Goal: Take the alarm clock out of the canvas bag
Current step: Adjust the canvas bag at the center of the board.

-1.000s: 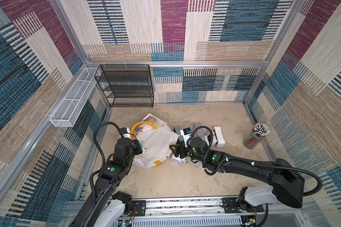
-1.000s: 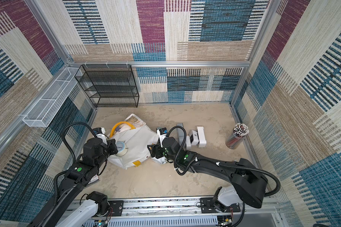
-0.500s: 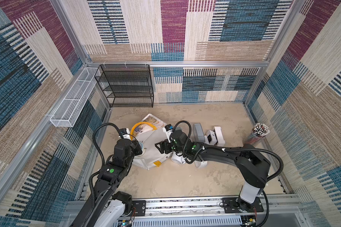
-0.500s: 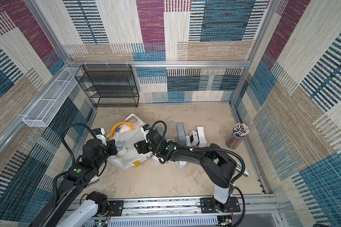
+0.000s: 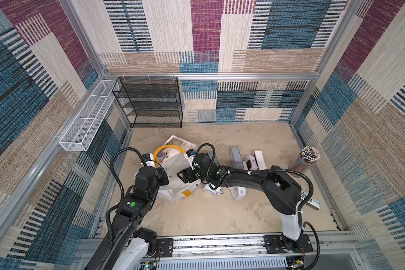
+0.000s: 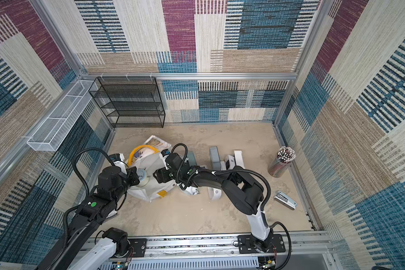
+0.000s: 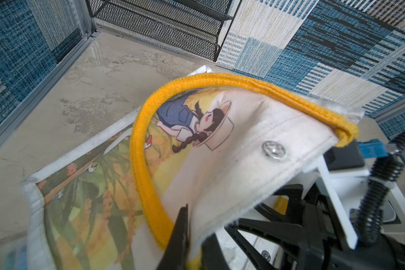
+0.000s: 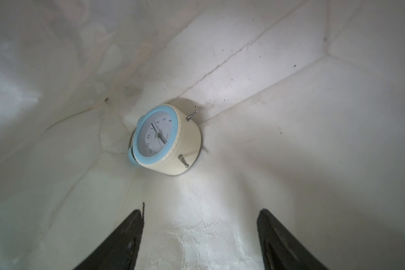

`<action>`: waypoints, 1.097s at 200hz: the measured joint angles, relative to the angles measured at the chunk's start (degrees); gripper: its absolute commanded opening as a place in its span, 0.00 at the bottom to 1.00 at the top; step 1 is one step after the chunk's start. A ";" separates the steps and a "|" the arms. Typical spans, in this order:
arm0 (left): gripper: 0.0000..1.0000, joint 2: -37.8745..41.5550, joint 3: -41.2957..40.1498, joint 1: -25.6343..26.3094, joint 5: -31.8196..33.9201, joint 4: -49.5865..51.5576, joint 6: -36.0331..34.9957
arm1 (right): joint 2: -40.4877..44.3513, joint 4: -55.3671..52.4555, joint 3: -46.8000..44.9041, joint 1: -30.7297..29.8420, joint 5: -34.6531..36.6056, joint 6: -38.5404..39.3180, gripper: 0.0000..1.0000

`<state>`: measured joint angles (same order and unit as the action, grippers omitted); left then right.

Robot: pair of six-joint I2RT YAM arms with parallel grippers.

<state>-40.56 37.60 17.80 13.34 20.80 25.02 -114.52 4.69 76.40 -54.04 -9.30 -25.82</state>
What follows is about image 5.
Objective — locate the white oval alarm clock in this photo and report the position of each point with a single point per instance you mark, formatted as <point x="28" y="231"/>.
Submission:
<point x="238" y="193"/>

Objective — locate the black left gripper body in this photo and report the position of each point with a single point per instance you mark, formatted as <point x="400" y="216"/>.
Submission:
<point x="161" y="179"/>

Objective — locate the white canvas bag yellow handles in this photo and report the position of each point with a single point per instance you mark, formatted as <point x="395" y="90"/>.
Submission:
<point x="172" y="158"/>

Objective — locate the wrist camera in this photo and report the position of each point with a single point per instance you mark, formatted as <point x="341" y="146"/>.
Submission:
<point x="149" y="159"/>
<point x="190" y="154"/>

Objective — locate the white twin bell alarm clock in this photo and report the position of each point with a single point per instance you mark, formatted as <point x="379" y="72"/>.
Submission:
<point x="209" y="189"/>

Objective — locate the cup of coloured pencils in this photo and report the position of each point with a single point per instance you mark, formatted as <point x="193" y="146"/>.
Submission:
<point x="307" y="157"/>

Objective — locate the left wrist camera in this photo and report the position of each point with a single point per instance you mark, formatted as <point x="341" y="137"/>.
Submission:
<point x="149" y="159"/>

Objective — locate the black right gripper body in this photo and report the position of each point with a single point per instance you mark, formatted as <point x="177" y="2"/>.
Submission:
<point x="189" y="174"/>

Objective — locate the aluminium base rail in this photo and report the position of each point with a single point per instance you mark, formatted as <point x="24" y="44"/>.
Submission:
<point x="321" y="251"/>

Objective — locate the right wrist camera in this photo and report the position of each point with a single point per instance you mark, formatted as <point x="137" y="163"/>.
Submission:
<point x="190" y="154"/>

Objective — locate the white wire mesh basket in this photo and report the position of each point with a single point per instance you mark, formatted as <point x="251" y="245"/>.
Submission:
<point x="86" y="124"/>

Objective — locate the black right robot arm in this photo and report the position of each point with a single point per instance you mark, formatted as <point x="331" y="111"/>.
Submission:
<point x="287" y="190"/>

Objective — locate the black wire mesh shelf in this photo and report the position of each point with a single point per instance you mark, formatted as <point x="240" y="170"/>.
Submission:
<point x="150" y="101"/>

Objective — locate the grey square device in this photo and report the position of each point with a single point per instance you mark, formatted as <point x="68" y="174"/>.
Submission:
<point x="235" y="158"/>

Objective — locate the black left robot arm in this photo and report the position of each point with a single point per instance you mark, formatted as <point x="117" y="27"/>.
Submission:
<point x="128" y="219"/>

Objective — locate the white rectangular alarm clock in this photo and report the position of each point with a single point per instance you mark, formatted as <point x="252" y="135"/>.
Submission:
<point x="258" y="154"/>

